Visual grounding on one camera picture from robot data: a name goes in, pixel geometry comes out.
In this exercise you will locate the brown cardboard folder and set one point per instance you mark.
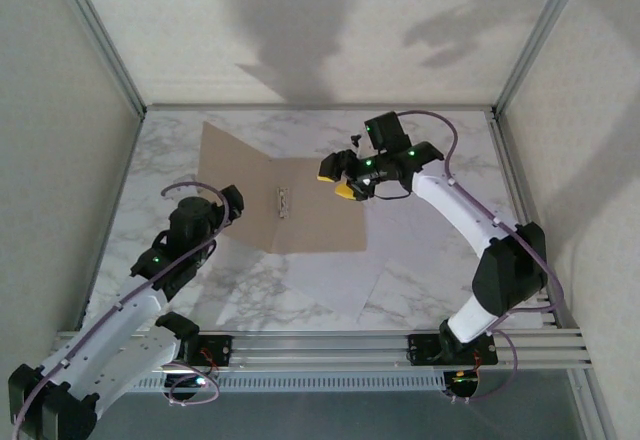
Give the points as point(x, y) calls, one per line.
point(315, 220)

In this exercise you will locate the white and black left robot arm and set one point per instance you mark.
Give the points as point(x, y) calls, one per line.
point(135, 355)

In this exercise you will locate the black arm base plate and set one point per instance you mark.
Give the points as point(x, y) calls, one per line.
point(422, 350)
point(220, 352)

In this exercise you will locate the aluminium side rail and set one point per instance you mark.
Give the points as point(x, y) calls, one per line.
point(510, 170)

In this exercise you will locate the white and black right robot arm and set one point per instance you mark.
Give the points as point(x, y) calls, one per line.
point(445, 205)

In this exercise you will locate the round black controller housing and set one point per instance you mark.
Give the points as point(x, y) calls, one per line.
point(462, 385)
point(197, 382)

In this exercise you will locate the aluminium back rail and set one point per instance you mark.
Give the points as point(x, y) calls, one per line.
point(320, 108)

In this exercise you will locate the metal folder clip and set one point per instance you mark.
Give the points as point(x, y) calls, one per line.
point(283, 202)

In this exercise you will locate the aluminium frame post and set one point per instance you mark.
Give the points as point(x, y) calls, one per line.
point(539, 35)
point(102, 40)

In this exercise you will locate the aluminium front rail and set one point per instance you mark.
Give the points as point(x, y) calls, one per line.
point(325, 350)

